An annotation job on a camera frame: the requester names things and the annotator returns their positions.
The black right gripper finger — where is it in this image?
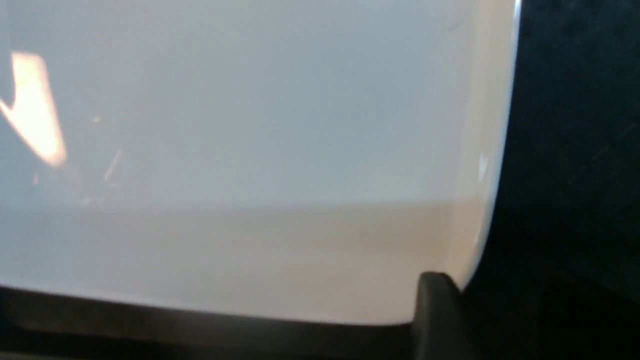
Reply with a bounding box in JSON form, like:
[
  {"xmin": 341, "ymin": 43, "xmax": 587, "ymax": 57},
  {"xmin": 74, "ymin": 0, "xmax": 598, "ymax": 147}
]
[{"xmin": 411, "ymin": 272, "xmax": 481, "ymax": 360}]

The large white square plate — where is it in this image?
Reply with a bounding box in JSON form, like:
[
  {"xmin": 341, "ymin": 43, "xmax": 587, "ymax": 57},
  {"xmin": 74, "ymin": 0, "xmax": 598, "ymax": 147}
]
[{"xmin": 1, "ymin": 0, "xmax": 521, "ymax": 326}]

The black serving tray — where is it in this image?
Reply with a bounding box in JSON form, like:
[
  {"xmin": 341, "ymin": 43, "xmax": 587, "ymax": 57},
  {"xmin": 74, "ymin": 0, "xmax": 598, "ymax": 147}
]
[{"xmin": 1, "ymin": 0, "xmax": 639, "ymax": 360}]

